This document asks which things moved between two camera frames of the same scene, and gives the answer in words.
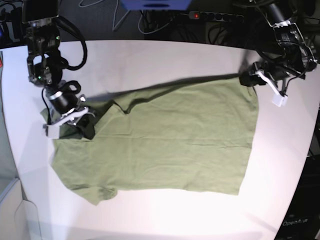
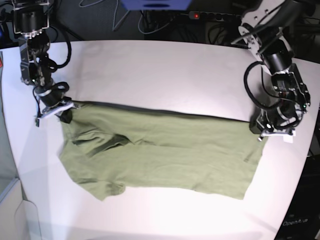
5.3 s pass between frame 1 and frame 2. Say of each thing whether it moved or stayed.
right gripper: moved
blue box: stayed
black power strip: stayed
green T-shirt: moved
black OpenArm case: stayed
